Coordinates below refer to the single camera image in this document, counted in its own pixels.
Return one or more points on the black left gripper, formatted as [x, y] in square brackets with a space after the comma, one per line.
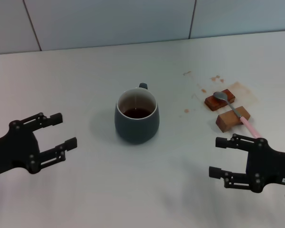
[16, 149]

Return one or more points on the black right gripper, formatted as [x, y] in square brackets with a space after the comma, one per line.
[270, 166]

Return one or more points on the grey ceramic cup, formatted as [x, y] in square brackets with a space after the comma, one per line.
[137, 130]

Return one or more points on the light brown wooden block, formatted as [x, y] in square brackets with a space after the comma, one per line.
[225, 121]

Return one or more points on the dark reddish wooden block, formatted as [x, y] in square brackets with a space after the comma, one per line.
[210, 105]

